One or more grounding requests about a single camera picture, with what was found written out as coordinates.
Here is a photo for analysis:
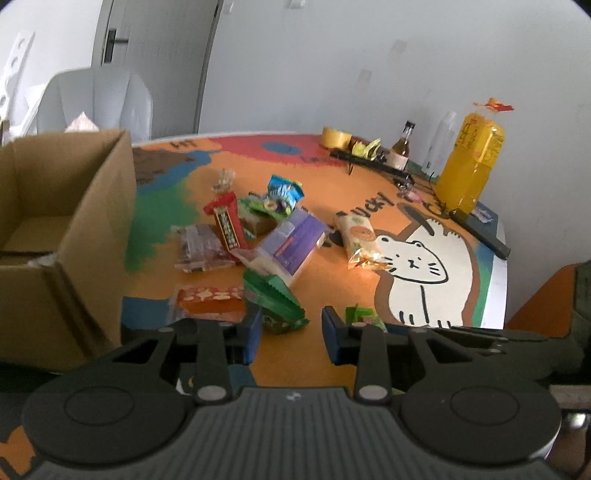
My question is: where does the black door handle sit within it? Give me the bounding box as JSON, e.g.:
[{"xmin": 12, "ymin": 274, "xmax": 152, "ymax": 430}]
[{"xmin": 104, "ymin": 28, "xmax": 129, "ymax": 64}]

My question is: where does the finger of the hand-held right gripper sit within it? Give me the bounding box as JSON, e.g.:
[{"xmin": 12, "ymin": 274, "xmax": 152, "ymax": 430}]
[{"xmin": 436, "ymin": 325, "xmax": 507, "ymax": 359}]

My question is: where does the clear packet of brown cookies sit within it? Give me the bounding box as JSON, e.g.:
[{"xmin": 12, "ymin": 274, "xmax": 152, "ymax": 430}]
[{"xmin": 172, "ymin": 224, "xmax": 237, "ymax": 273}]

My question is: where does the clear plastic bottle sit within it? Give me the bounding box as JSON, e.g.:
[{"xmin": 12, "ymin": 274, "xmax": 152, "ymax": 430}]
[{"xmin": 422, "ymin": 112, "xmax": 459, "ymax": 171}]

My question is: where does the green zigzag-edged snack packet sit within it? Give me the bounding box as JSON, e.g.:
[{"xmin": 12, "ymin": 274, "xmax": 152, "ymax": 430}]
[{"xmin": 242, "ymin": 268, "xmax": 310, "ymax": 335}]

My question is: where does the brown cardboard box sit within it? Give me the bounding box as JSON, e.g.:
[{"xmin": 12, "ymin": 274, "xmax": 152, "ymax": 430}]
[{"xmin": 0, "ymin": 128, "xmax": 138, "ymax": 373}]

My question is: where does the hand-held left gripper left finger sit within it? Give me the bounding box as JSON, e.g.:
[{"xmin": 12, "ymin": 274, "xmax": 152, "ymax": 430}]
[{"xmin": 113, "ymin": 307, "xmax": 264, "ymax": 405}]

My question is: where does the small clear candy packet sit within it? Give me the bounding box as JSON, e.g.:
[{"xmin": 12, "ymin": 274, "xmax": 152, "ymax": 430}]
[{"xmin": 211, "ymin": 168, "xmax": 236, "ymax": 193}]

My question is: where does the small brown glass bottle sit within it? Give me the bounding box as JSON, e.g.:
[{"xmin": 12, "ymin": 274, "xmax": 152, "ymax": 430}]
[{"xmin": 387, "ymin": 121, "xmax": 416, "ymax": 169}]

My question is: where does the white perforated board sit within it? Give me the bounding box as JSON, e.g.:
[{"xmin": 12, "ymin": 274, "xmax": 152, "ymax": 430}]
[{"xmin": 0, "ymin": 32, "xmax": 37, "ymax": 136}]

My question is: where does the orange peanut snack packet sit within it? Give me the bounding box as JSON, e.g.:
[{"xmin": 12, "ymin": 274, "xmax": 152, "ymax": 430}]
[{"xmin": 168, "ymin": 285, "xmax": 247, "ymax": 326}]

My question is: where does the brown cake packet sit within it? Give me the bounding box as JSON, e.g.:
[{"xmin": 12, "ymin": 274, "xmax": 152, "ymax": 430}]
[{"xmin": 240, "ymin": 213, "xmax": 278, "ymax": 236}]

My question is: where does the dark green cloth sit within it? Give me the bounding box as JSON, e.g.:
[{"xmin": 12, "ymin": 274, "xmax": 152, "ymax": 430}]
[{"xmin": 570, "ymin": 261, "xmax": 591, "ymax": 374}]

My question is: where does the white dotted cushion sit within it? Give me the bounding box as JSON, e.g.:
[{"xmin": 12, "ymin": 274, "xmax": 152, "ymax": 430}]
[{"xmin": 65, "ymin": 112, "xmax": 100, "ymax": 134}]

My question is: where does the yellow snack packet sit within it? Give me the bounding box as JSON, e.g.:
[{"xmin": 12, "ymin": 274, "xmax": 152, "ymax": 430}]
[{"xmin": 351, "ymin": 138, "xmax": 383, "ymax": 160}]

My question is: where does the colourful printed table mat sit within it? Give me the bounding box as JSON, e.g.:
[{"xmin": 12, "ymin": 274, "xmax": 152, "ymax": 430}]
[{"xmin": 0, "ymin": 133, "xmax": 500, "ymax": 476}]

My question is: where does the red snack bar packet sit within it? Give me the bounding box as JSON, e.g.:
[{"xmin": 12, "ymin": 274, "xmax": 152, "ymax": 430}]
[{"xmin": 204, "ymin": 191, "xmax": 250, "ymax": 252}]

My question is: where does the blue snack packet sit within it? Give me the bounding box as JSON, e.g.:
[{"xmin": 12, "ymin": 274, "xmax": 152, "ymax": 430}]
[{"xmin": 265, "ymin": 174, "xmax": 305, "ymax": 214}]

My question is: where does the small green candy packet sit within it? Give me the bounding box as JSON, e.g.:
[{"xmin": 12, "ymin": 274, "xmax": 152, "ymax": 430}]
[{"xmin": 345, "ymin": 304, "xmax": 387, "ymax": 333}]

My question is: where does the black wire rack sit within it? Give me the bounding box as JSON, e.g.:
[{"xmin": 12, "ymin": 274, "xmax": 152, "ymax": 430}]
[{"xmin": 330, "ymin": 148, "xmax": 416, "ymax": 186}]

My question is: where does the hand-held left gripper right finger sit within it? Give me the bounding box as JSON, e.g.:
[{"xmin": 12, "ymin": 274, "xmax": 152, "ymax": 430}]
[{"xmin": 321, "ymin": 305, "xmax": 468, "ymax": 404}]

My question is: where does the black remote control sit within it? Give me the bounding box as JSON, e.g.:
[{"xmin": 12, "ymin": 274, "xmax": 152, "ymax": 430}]
[{"xmin": 450, "ymin": 209, "xmax": 512, "ymax": 258}]

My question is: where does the purple and white snack packet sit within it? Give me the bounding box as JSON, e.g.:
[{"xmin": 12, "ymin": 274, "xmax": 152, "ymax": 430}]
[{"xmin": 231, "ymin": 208, "xmax": 329, "ymax": 286}]

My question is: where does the large yellow snack bag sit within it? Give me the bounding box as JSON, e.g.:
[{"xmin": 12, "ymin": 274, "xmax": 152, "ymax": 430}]
[{"xmin": 435, "ymin": 98, "xmax": 514, "ymax": 214}]

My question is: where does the pink key charm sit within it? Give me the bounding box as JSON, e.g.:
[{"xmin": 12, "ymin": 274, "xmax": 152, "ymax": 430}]
[{"xmin": 394, "ymin": 182, "xmax": 423, "ymax": 202}]

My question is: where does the grey upholstered chair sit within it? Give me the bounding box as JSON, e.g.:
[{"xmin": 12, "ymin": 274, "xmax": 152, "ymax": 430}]
[{"xmin": 36, "ymin": 68, "xmax": 153, "ymax": 142}]

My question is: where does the orange chair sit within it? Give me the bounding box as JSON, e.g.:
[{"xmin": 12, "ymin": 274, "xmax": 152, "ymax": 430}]
[{"xmin": 505, "ymin": 265, "xmax": 578, "ymax": 330}]

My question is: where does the grey door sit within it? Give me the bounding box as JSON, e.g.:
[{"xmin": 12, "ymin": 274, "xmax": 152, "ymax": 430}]
[{"xmin": 91, "ymin": 0, "xmax": 223, "ymax": 136}]

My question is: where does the cream and orange snack packet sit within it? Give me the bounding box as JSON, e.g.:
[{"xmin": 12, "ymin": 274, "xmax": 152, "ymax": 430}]
[{"xmin": 335, "ymin": 212, "xmax": 393, "ymax": 273}]

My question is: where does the yellow tape roll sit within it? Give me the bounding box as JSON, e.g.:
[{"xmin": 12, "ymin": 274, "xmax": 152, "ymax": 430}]
[{"xmin": 321, "ymin": 126, "xmax": 352, "ymax": 149}]

